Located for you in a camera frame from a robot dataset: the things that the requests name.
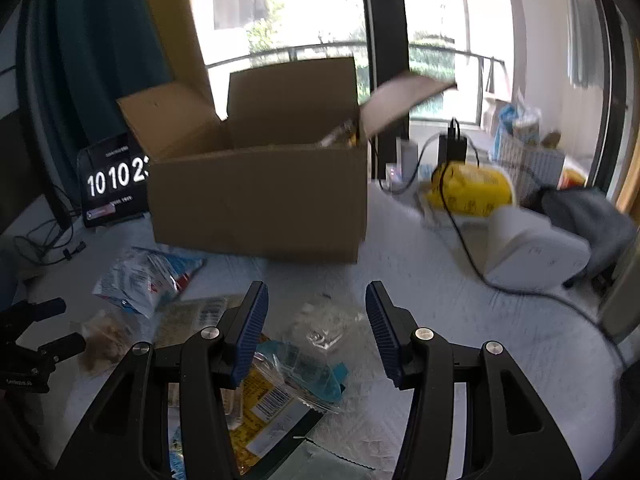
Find dark window pillar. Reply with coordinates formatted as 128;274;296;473
359;0;411;181

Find black charger cable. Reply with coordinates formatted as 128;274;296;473
377;135;628;366

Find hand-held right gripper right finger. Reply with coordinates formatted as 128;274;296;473
365;281;582;480

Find teal yellow snack packet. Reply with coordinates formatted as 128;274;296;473
225;340;348;476

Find brown cardboard box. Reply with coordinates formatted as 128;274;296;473
117;57;458;263

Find blue white snack packet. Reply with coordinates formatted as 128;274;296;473
92;247;206;318

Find balcony railing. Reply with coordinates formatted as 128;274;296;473
205;40;506;96

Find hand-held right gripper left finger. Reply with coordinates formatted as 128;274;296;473
55;281;269;480

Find yellow plastic bag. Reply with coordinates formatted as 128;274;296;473
430;165;516;216

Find small clear brown snack packet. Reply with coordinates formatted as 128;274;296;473
82;310;137;376

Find small white box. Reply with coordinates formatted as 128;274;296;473
397;140;419;181

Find white device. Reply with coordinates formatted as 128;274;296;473
485;207;591;291

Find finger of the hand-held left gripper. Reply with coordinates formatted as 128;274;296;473
15;332;87;362
0;298;67;328

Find black charger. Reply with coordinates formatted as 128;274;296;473
439;120;468;163

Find teal curtain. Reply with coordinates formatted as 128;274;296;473
20;0;171;161

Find clear crinkled snack packet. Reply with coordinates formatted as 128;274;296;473
280;300;366;361

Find black tablet clock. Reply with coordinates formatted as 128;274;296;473
77;132;151;228

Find black cables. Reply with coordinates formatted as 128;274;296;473
12;185;86;266

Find grey cloth bag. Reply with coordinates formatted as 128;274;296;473
540;187;638;281

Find yellow curtain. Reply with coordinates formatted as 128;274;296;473
140;0;216;111

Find white mesh basket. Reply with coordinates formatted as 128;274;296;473
500;132;566;201

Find blue white cartons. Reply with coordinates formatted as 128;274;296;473
492;104;542;146

